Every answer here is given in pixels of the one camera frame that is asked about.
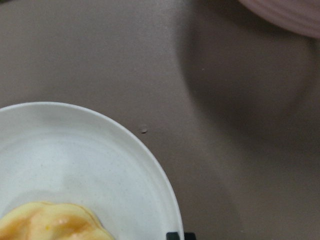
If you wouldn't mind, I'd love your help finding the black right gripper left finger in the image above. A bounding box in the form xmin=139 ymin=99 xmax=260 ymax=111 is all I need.
xmin=166 ymin=232 xmax=179 ymax=240

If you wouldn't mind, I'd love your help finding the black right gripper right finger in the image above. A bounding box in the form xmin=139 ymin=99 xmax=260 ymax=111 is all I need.
xmin=184 ymin=232 xmax=197 ymax=240

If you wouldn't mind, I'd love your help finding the glazed twisted donut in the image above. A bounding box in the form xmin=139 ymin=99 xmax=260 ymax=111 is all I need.
xmin=0 ymin=201 xmax=113 ymax=240

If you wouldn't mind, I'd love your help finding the white round plate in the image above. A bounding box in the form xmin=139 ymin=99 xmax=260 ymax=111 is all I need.
xmin=0 ymin=102 xmax=184 ymax=240

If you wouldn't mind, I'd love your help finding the pink ice bucket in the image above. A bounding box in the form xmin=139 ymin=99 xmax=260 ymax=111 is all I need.
xmin=239 ymin=0 xmax=320 ymax=40

